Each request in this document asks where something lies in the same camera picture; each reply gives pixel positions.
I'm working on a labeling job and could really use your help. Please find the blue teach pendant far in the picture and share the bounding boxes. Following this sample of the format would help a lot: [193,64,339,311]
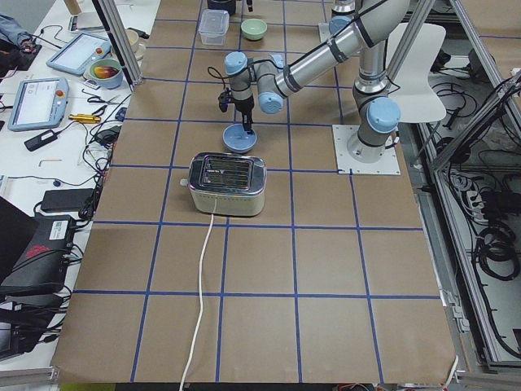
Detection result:
[46,33,112,76]

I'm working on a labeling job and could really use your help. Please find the black power adapter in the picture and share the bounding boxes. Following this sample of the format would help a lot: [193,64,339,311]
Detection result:
[24,130,59,152]

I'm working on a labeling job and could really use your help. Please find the blue teach pendant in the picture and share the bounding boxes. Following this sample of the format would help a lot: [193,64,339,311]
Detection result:
[7,77,69,132]
[46,33,112,76]

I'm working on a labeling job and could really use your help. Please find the dark blue saucepan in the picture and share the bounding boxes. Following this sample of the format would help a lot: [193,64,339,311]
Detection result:
[207,0,236,15]

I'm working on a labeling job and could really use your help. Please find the black scissors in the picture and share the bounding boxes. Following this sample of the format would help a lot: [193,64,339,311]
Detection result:
[86,95,118,116]

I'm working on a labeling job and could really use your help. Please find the blue teach pendant near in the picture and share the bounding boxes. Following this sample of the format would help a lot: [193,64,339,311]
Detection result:
[7,77,69,132]

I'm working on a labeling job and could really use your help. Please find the black gripper toaster side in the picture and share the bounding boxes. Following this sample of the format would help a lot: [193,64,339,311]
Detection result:
[234,97,255,134]

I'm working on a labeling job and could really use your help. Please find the green bowl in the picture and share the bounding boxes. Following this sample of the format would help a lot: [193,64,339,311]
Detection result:
[240,19,268,41]

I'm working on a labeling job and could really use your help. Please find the white toaster cable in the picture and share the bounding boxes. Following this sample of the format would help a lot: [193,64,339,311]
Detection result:
[179,201,217,391]

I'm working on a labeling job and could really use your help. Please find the clear plastic container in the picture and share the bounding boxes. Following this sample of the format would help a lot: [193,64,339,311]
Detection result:
[198,9,230,46]

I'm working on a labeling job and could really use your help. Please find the blue bowl with fruit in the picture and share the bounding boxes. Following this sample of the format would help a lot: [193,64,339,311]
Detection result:
[89,59,123,90]

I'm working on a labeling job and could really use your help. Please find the robot arm by green bowl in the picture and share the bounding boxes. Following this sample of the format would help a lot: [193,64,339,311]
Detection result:
[328,0,363,35]

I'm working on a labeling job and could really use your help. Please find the beige bowl with lemon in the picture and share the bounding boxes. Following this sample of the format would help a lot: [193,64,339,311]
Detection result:
[125,29,146,59]

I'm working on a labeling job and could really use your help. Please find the orange screwdriver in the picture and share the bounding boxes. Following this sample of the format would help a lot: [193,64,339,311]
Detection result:
[68,114,102,124]

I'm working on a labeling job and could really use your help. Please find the white chair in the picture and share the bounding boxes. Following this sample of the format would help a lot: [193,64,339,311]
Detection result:
[388,24,446,123]

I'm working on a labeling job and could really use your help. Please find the robot arm by toaster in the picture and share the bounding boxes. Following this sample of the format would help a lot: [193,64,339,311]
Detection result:
[218,0,409,134]

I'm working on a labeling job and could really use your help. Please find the cream toaster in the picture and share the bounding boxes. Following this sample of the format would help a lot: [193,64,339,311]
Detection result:
[180,152,267,217]

